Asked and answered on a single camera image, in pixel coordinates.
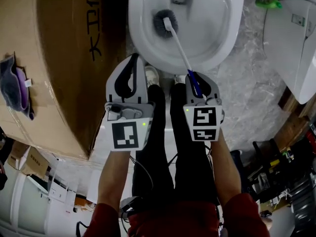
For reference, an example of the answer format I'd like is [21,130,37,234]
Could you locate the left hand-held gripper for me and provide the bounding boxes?
[104,53,156,152]

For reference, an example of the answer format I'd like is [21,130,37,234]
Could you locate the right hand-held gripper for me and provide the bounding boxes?
[183,72,225,142]

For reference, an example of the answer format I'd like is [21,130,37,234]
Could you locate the white open-lid toilet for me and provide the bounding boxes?
[128,0,246,76]

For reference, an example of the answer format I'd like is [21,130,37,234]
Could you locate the white and blue toilet brush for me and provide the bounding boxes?
[152,8,204,99]

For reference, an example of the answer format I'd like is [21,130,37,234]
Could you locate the person's right forearm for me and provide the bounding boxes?
[211,128,241,207]

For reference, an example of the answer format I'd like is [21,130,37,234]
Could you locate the person's left forearm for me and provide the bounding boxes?
[97,149,131,212]

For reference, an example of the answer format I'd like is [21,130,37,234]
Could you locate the white closed smart toilet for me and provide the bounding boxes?
[250,0,316,105]

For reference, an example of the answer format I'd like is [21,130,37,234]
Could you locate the person's left shoe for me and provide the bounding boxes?
[144,65,160,86]

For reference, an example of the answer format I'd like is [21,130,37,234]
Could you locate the large cardboard box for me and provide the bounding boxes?
[0,0,128,160]

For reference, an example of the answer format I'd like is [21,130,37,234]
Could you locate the person's left leg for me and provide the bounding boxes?
[132,84,175,204]

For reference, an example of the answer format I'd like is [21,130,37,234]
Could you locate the person's leg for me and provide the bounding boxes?
[132,84,175,204]
[169,82,219,204]
[231,149,247,195]

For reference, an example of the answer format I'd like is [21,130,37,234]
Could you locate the person's right leg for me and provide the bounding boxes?
[169,82,219,204]

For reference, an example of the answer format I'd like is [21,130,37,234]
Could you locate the stack of wooden planks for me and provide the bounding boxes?
[274,87,316,145]

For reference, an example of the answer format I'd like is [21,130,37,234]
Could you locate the black metal rack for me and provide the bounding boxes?
[246,138,316,207]

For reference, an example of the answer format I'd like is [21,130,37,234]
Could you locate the green plastic bottle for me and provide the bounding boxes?
[255,0,283,9]

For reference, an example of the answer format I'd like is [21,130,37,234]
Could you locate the grey and purple cloth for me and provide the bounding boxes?
[0,54,35,120]

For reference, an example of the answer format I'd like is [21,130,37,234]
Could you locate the grey waist device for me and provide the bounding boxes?
[119,196,140,218]

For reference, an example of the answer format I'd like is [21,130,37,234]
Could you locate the small cardboard box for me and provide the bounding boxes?
[7,142,50,181]

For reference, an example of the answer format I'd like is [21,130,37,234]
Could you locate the person's red shirt torso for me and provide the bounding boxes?
[82,193,271,237]

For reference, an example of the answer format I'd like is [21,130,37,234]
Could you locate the black ribbed barrel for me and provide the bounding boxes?
[290,171,316,237]

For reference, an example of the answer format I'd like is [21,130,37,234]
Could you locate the white cabinet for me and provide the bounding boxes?
[0,161,77,237]

